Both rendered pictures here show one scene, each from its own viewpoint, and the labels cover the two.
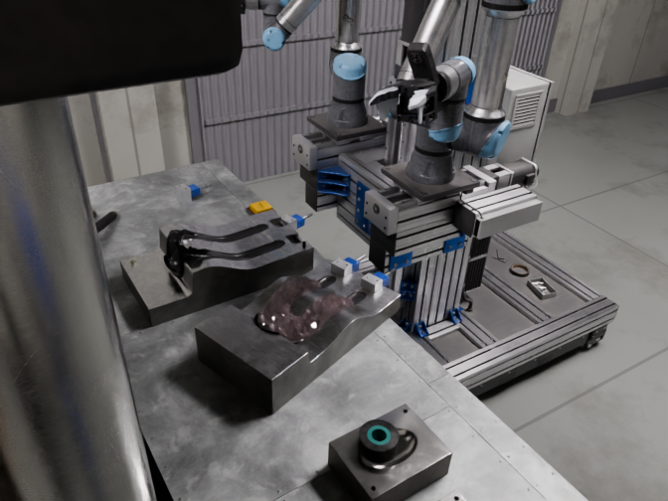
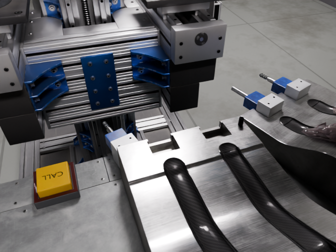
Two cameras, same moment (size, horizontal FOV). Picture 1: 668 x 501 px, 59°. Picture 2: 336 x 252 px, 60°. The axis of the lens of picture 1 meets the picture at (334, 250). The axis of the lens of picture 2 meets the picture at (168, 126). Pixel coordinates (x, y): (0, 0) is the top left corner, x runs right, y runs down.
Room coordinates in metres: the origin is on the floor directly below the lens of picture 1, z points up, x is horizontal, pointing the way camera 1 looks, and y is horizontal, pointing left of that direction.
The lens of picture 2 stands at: (1.49, 0.55, 1.27)
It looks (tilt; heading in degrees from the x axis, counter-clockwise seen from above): 41 degrees down; 284
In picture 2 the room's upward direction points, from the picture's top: straight up
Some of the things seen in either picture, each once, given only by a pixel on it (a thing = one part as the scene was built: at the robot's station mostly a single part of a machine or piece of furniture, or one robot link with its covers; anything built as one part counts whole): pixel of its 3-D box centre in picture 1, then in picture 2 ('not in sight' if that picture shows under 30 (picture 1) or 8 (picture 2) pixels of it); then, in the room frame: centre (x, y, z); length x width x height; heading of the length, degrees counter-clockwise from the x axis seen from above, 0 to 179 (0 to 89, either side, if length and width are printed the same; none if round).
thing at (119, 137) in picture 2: (298, 220); (116, 138); (1.71, 0.12, 0.83); 0.13 x 0.05 x 0.05; 138
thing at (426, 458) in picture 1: (389, 458); not in sight; (0.77, -0.13, 0.84); 0.20 x 0.15 x 0.07; 124
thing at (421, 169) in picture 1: (431, 159); not in sight; (1.67, -0.29, 1.09); 0.15 x 0.15 x 0.10
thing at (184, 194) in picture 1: (195, 190); not in sight; (1.90, 0.52, 0.83); 0.13 x 0.05 x 0.05; 133
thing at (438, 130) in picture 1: (440, 115); not in sight; (1.39, -0.25, 1.33); 0.11 x 0.08 x 0.11; 58
